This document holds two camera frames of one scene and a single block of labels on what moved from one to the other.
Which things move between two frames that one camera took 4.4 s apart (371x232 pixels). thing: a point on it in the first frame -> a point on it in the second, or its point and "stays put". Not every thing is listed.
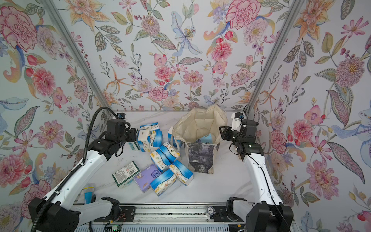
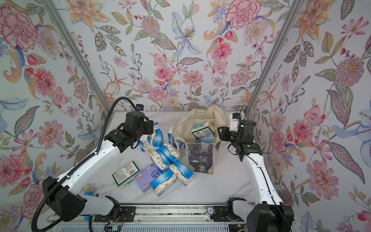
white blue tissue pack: x=143 y=140 stays put
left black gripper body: x=131 y=135 -> x=148 y=127
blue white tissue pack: x=156 y=139 stays put
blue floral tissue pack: x=182 y=174 stays put
